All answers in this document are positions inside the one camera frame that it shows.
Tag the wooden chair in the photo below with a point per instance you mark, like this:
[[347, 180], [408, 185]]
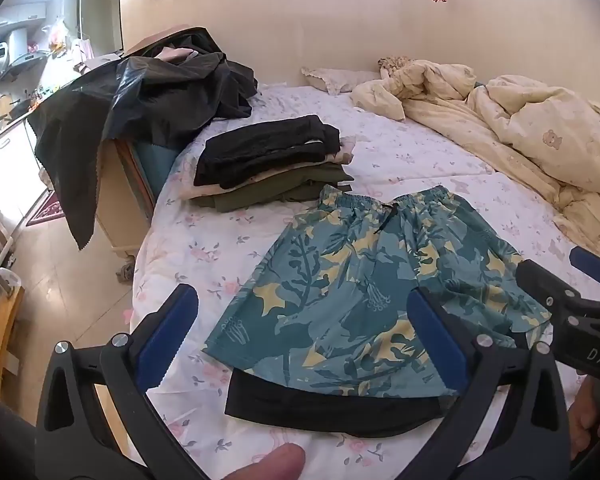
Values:
[[2, 325]]

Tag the cream bear-print quilt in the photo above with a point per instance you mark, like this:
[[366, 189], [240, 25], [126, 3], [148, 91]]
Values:
[[530, 125]]

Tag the black shiny cloth pile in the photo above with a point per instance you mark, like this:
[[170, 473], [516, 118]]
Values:
[[145, 90]]

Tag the white ruffled pillow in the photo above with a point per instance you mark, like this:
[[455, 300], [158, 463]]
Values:
[[337, 77]]

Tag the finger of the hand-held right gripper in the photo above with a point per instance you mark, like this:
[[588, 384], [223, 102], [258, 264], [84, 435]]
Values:
[[545, 282], [592, 267]]

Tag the white kitchen counter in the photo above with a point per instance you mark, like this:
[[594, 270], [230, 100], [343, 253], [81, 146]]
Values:
[[7, 160]]

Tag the cream bedside cabinet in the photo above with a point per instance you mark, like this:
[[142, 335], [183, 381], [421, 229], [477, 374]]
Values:
[[122, 200]]

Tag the brown patterned cloth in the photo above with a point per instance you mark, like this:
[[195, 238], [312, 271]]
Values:
[[392, 64]]

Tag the range hood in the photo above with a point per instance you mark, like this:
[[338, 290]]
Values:
[[27, 62]]

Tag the red patterned rug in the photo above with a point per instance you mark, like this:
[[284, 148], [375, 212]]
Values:
[[47, 207]]

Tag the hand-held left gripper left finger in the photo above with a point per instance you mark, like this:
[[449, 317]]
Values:
[[170, 330]]

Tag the pink plastic bag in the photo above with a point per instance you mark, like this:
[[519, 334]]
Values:
[[57, 35]]

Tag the stack of folded clothes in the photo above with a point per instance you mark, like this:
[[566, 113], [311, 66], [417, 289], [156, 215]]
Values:
[[342, 152]]

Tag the person's dark clothing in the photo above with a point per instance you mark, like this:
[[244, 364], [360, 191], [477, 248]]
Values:
[[5, 440]]

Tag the white floral bed sheet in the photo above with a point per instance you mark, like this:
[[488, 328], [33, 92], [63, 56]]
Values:
[[430, 155]]

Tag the person's right hand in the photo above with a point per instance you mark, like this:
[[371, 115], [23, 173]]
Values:
[[587, 420]]

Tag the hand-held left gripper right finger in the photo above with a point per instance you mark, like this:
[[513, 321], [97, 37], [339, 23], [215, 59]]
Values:
[[437, 340]]

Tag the white water heater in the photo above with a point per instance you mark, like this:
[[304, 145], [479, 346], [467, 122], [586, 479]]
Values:
[[2, 50]]

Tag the person's left hand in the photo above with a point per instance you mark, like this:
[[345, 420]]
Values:
[[265, 462]]

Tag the teal panel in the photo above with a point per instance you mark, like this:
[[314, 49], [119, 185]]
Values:
[[155, 165]]

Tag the teal leaf-print shorts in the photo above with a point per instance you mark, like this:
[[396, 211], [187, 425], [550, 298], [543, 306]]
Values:
[[360, 280]]

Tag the folded olive green pants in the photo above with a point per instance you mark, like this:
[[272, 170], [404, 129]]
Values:
[[290, 185]]

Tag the black shorts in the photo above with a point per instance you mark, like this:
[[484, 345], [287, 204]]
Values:
[[300, 410]]

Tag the folded black pants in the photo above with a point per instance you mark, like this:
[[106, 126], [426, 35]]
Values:
[[265, 147]]

